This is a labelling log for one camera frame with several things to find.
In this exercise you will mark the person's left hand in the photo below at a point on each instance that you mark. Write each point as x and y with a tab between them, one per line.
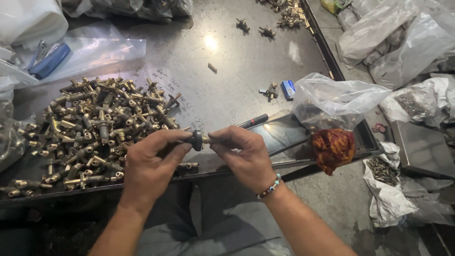
145	170

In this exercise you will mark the person's right hand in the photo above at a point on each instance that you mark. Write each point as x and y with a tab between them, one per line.
245	160

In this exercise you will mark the brass valve with black knob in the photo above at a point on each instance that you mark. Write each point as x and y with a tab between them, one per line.
198	140

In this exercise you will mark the black and red marker pen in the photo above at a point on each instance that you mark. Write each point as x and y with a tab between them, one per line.
254	121

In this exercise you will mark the black smartphone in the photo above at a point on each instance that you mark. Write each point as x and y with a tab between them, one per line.
279	135

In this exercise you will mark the single brass valve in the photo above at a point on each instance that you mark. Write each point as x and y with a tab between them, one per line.
271	91
187	166
243	24
267	32

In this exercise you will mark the heap of brass valves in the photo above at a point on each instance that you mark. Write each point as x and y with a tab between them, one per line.
92	131

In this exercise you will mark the person's grey trousers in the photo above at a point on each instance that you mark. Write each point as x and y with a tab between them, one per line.
220	224

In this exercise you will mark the black metal tray table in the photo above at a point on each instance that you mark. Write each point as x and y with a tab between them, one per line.
220	89

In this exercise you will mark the blue lighter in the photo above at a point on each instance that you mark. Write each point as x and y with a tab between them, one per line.
288	89

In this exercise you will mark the red and yellow cloth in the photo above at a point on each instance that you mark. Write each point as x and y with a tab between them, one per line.
333	149

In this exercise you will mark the small brass fitting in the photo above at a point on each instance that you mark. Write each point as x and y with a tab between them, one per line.
212	67

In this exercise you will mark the clear plastic bag of fittings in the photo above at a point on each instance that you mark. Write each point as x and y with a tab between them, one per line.
330	101

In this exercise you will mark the flat clear plastic bag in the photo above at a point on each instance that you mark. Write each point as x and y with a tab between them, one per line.
90	49

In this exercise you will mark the clear bag of brass valves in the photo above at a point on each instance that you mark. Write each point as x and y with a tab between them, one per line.
10	131

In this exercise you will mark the open white sack of screws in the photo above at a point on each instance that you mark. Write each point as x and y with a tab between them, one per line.
421	101
385	185

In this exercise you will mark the blue stapler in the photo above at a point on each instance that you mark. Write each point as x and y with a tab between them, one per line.
49	60

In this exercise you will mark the pile of small brass parts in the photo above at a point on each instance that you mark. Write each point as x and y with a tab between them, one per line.
289	13

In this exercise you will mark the clear plastic bags of parts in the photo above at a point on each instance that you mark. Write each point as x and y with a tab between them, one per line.
138	9

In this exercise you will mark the yellow green plastic packet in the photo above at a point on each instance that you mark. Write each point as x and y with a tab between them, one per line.
332	5

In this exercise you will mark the grey metal weighing scale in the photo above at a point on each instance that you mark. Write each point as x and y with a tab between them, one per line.
423	147

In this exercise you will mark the white plastic bag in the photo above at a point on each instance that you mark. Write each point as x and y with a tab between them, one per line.
30	21

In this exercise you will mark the heap of white plastic sacks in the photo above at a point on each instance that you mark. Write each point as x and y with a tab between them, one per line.
401	39

